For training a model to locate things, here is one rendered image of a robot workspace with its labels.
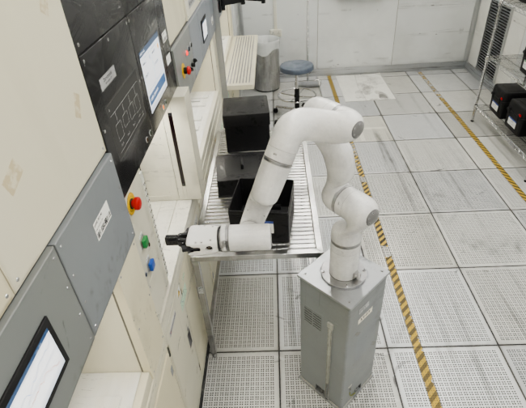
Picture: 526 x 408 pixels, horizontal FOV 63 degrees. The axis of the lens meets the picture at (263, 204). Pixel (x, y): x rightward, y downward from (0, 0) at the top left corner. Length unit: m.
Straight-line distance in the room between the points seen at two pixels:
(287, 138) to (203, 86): 2.25
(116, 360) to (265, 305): 1.41
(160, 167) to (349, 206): 0.95
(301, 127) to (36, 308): 0.79
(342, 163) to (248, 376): 1.42
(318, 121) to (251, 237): 0.40
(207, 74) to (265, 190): 2.22
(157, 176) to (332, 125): 1.09
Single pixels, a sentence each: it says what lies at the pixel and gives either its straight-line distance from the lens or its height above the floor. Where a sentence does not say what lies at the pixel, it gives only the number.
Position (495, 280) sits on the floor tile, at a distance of 3.14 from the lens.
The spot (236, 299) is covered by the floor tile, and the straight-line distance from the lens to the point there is 2.80.
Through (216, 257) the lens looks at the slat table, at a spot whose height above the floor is 0.76.
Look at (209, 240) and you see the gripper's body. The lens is 1.34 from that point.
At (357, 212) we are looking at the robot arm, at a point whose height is 1.15.
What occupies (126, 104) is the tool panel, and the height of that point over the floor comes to 1.60.
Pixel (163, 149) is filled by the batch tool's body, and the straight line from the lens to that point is 2.04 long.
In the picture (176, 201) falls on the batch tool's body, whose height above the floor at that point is 0.87.
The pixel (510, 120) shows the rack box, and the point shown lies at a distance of 4.59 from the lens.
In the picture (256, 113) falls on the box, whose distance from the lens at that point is 2.63.
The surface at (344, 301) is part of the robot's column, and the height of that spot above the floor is 0.76.
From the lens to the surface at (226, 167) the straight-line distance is 2.39.
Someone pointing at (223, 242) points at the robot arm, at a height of 1.22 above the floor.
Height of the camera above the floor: 2.08
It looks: 36 degrees down
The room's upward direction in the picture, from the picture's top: 4 degrees counter-clockwise
